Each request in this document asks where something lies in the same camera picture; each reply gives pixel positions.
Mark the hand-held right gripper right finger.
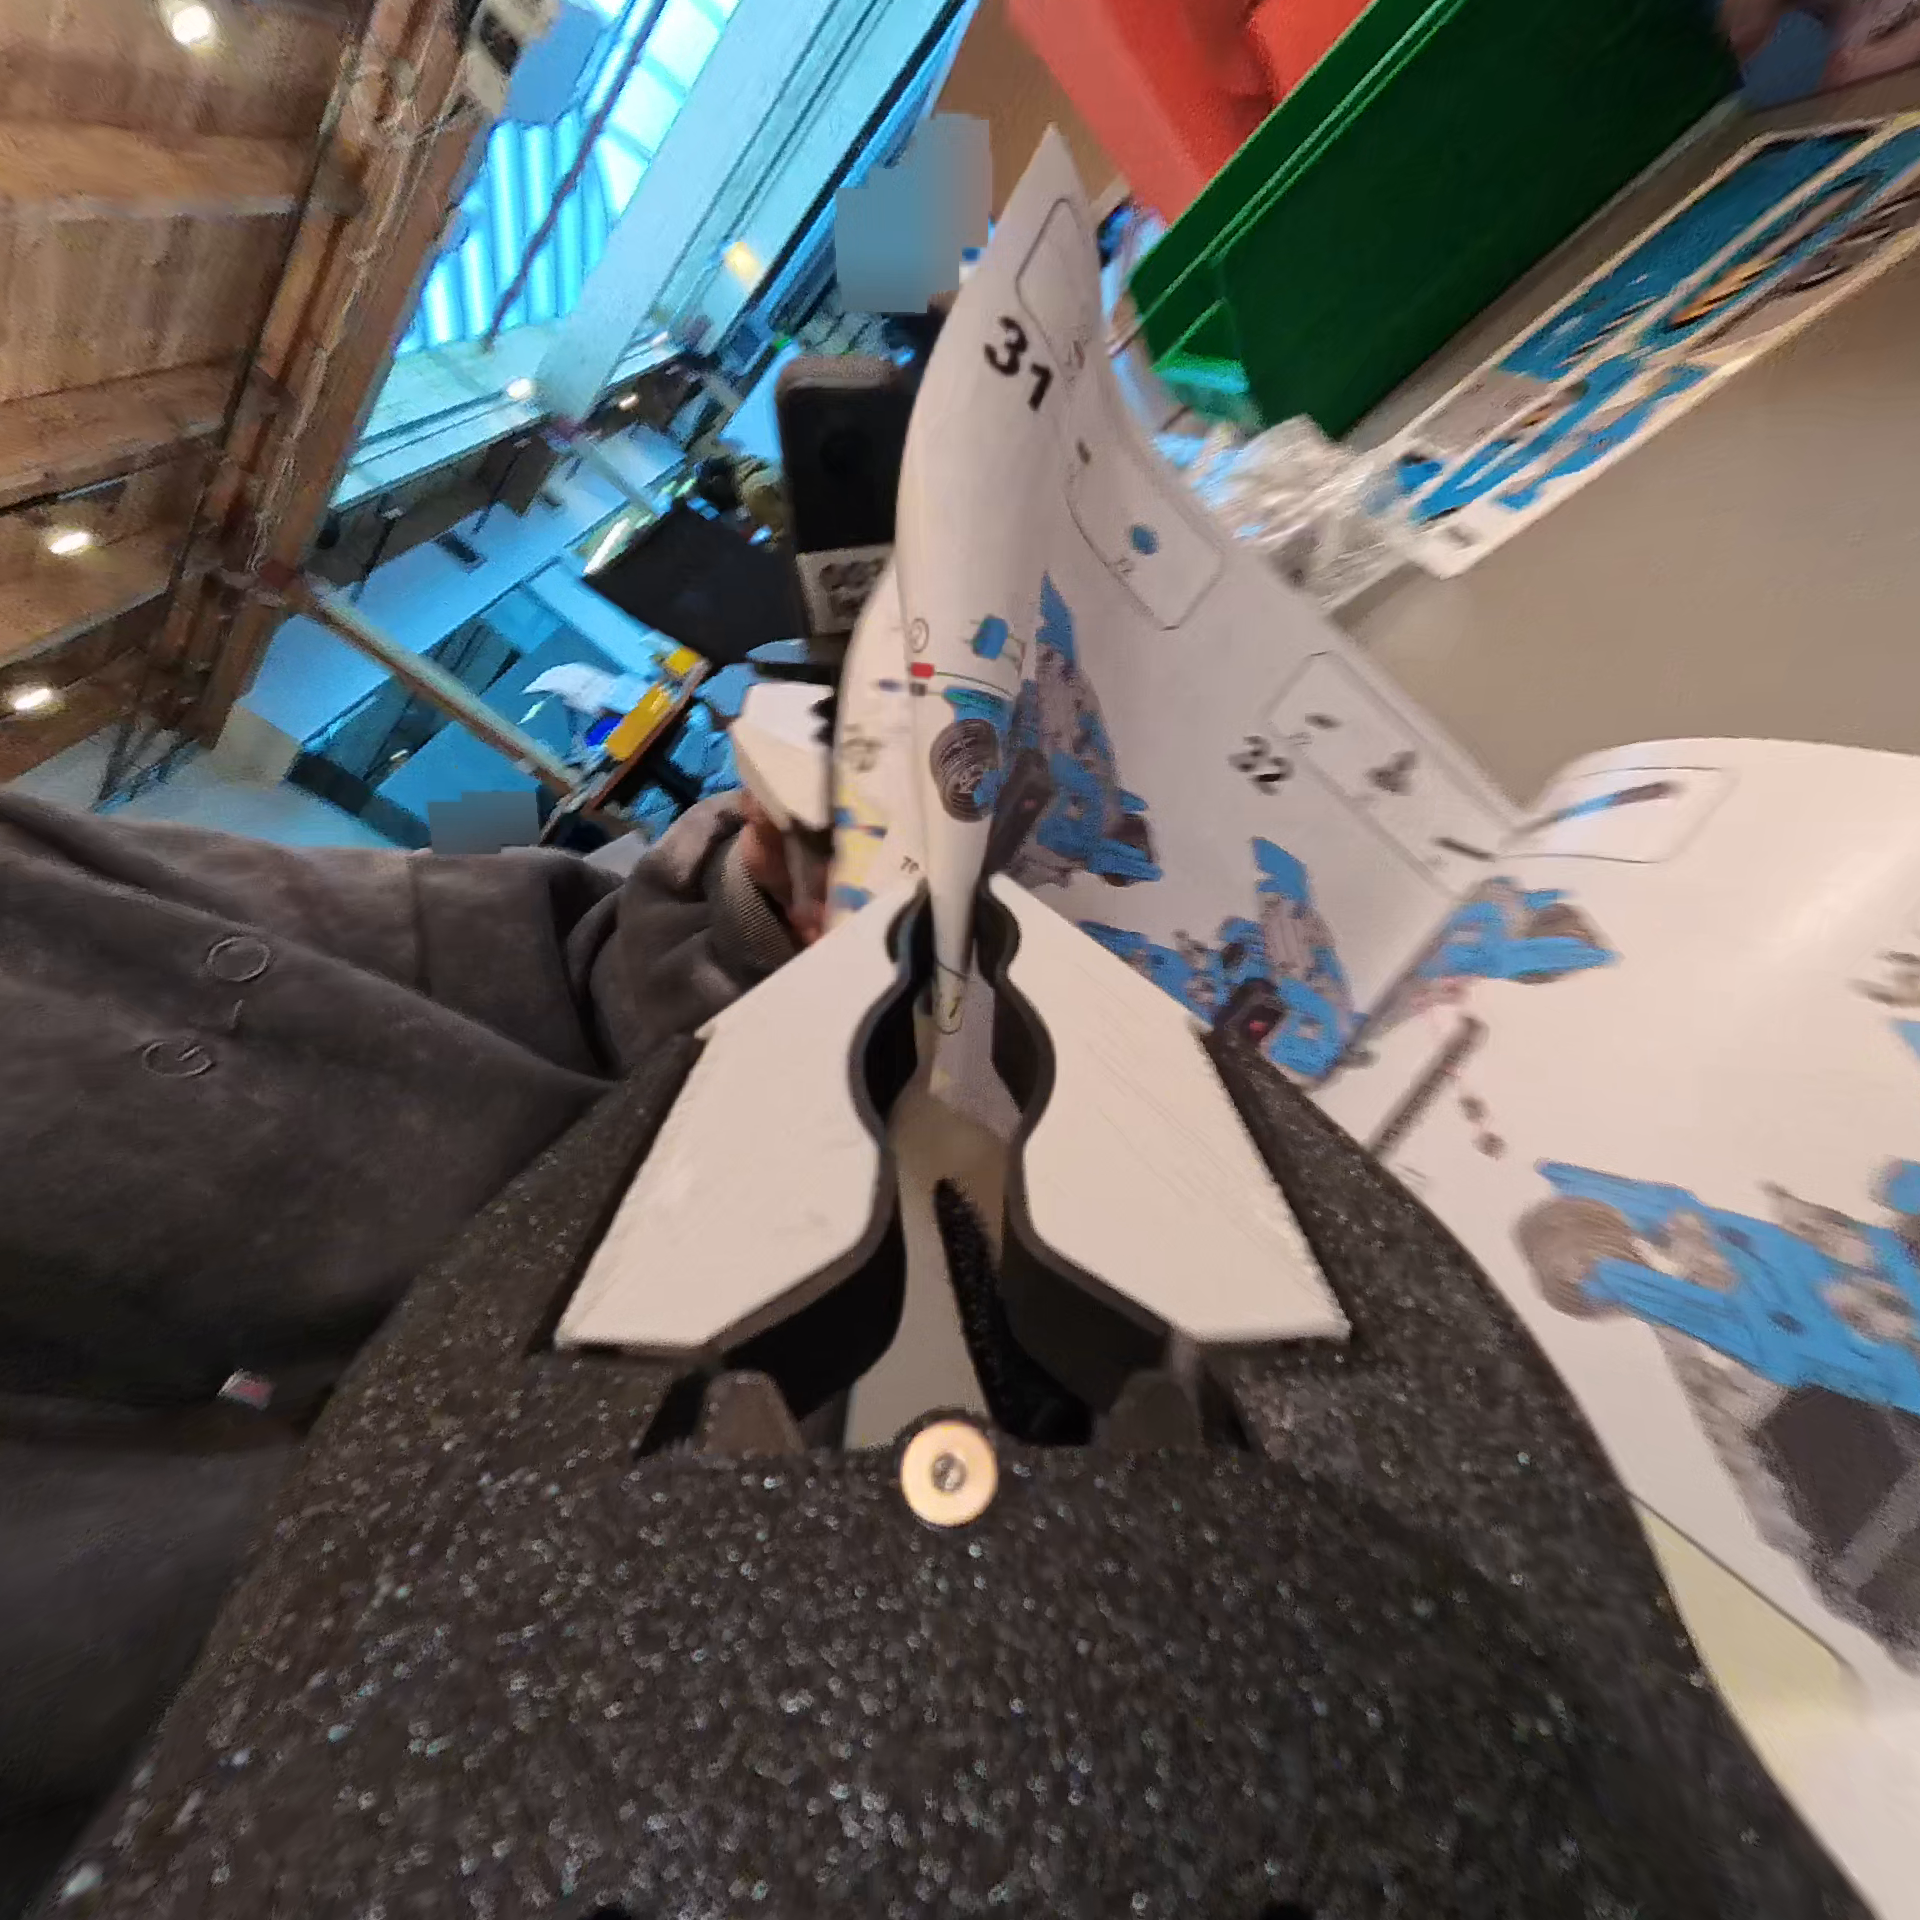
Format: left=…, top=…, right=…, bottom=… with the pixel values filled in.
left=983, top=873, right=1353, bottom=1418

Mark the clear bubble wrap bag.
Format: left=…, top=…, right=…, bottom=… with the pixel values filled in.
left=1153, top=420, right=1449, bottom=615

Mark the blue sticker sheet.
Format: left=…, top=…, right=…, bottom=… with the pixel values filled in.
left=1370, top=112, right=1920, bottom=583

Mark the green plastic bin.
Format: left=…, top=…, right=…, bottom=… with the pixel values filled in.
left=1123, top=0, right=1749, bottom=444

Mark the person's left forearm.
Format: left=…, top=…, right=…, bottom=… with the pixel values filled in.
left=561, top=802, right=803, bottom=1074

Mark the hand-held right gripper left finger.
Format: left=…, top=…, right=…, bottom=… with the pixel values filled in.
left=554, top=882, right=933, bottom=1418

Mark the person's left hand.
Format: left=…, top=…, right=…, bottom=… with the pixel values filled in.
left=735, top=794, right=835, bottom=951

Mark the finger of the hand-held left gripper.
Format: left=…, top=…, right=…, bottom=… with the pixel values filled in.
left=726, top=680, right=841, bottom=836

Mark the small blue leaflet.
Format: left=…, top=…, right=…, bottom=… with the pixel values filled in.
left=830, top=127, right=1920, bottom=1920

